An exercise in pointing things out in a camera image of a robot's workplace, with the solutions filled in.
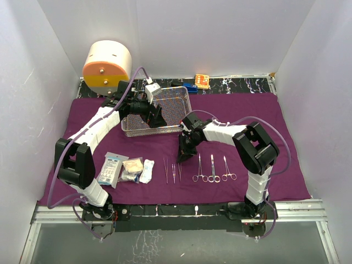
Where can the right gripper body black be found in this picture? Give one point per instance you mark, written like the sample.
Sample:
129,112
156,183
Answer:
187,136

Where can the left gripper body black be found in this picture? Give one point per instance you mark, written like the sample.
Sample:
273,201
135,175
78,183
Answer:
142,108

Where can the wire mesh metal tray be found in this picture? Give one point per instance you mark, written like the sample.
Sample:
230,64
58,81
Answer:
175,105

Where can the wide metal tweezers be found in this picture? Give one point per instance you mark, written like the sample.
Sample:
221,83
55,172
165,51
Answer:
173,172

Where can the thin metal tweezers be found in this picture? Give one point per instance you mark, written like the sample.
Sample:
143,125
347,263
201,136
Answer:
165,162

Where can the metal forceps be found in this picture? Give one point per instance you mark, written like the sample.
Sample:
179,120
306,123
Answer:
200,176
227,175

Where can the metal surgical scissors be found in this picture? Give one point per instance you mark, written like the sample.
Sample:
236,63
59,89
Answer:
213,178

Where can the beige bandage roll packet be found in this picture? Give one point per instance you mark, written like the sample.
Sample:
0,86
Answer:
134,165

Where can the round white drawer box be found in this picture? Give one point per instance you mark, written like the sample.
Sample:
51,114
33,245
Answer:
108,62

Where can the small blue white packet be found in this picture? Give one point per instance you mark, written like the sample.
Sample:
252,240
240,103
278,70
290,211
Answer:
126,176

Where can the white gauze packet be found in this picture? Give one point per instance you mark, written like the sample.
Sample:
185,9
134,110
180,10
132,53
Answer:
111,169

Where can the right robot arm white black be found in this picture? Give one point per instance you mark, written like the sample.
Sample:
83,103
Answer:
256,149

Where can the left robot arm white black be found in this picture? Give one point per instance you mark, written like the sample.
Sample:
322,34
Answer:
74,156

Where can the blue black stapler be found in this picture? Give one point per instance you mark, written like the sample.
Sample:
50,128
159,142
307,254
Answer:
192,89

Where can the orange small box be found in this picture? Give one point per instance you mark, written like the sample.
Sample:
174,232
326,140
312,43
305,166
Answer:
202,81

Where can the black base frame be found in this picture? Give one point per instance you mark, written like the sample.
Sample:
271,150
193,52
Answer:
229,216

